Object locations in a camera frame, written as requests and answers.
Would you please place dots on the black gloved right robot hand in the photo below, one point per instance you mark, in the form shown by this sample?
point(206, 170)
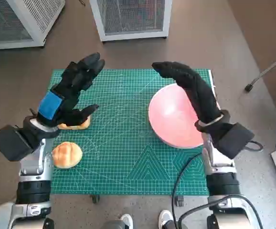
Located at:
point(197, 90)

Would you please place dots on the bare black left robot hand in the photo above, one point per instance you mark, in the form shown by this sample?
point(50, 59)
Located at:
point(66, 95)

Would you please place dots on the long orange toy bread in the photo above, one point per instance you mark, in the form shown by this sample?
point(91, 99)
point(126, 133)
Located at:
point(85, 125)

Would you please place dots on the pink bowl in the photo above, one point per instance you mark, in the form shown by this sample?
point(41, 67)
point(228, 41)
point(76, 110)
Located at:
point(169, 114)

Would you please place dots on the round pale toy bread bun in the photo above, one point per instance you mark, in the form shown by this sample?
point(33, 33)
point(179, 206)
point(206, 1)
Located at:
point(67, 155)

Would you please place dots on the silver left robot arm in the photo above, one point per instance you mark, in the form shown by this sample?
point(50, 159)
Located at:
point(35, 164)

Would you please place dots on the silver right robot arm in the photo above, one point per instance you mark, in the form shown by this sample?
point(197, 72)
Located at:
point(224, 186)

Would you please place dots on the green cutting mat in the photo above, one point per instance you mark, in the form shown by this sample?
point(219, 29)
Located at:
point(119, 143)

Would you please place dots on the large white mesh cabinet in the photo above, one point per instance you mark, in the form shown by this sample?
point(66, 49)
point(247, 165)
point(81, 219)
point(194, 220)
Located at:
point(33, 14)

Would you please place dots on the small white mesh cabinet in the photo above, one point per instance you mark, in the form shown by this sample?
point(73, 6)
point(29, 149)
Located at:
point(130, 14)

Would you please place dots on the black table caster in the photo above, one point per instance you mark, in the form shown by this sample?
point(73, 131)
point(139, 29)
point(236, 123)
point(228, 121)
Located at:
point(179, 201)
point(95, 199)

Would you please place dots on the white robot foot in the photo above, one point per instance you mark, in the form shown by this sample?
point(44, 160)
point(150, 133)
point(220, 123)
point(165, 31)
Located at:
point(164, 218)
point(126, 220)

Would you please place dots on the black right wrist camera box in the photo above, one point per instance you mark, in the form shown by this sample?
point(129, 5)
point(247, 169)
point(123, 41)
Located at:
point(233, 140)

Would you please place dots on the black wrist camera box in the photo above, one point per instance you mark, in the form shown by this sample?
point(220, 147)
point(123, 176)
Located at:
point(11, 143)
point(233, 140)

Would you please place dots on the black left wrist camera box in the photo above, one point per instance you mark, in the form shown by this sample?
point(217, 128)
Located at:
point(11, 143)

